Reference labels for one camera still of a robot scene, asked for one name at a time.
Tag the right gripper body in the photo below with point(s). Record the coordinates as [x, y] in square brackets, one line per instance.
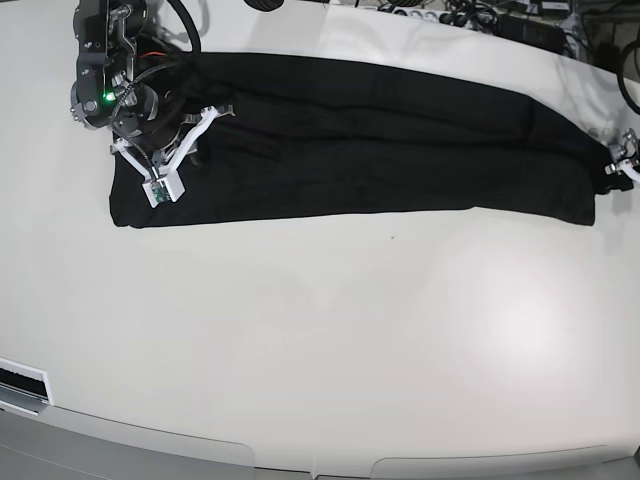
[155, 118]

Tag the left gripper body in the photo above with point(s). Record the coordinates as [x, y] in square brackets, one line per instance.
[622, 170]

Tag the black t-shirt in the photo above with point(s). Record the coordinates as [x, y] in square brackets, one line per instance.
[314, 137]

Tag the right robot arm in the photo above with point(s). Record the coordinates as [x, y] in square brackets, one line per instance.
[129, 80]

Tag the white power strip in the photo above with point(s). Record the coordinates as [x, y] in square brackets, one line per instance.
[421, 10]

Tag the white table slot panel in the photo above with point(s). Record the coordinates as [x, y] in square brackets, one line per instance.
[24, 388]

